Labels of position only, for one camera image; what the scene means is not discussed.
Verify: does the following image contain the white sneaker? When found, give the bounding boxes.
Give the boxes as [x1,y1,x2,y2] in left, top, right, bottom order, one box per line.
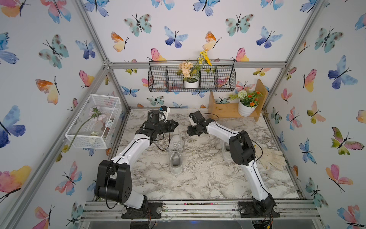
[168,134,185,176]
[220,140,233,162]

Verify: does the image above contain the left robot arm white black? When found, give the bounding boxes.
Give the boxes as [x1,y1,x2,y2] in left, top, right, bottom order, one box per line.
[94,106,178,212]

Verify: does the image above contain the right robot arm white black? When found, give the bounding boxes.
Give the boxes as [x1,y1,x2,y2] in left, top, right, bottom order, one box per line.
[187,111,275,217]

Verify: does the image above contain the wooden shelf stand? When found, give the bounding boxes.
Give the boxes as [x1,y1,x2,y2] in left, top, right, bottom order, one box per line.
[208,79,269,122]

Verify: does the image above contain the white pot orange flowers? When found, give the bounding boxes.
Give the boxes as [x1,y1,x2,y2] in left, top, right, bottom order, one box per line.
[229,90,263,117]

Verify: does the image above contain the white pot peach flowers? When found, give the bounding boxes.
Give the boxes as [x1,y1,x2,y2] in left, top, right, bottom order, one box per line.
[176,50,212,89]

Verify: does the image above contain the pink artificial flower stem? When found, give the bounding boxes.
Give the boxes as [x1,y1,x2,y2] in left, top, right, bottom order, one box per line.
[55,106,107,163]

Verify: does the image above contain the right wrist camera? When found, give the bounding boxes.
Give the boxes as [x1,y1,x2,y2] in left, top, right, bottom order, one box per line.
[189,114,196,127]

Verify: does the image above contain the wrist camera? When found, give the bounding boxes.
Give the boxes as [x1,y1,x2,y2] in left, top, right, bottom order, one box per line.
[189,114,196,127]
[159,106,170,121]

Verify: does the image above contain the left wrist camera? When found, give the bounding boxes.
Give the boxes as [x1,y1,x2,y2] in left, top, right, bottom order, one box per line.
[159,106,170,121]

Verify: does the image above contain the black wire wall basket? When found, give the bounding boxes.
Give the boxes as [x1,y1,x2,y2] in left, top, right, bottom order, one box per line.
[148,60,236,93]

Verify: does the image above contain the white wire mesh basket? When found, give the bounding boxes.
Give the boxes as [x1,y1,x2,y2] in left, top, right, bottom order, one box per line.
[65,94,122,149]

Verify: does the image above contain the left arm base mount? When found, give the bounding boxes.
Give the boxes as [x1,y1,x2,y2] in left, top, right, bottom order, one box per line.
[121,201,163,219]

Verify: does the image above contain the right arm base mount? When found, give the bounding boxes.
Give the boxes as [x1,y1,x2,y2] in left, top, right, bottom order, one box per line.
[238,195,280,218]

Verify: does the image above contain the aluminium front rail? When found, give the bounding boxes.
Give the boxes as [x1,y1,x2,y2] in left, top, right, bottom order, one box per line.
[81,199,324,229]

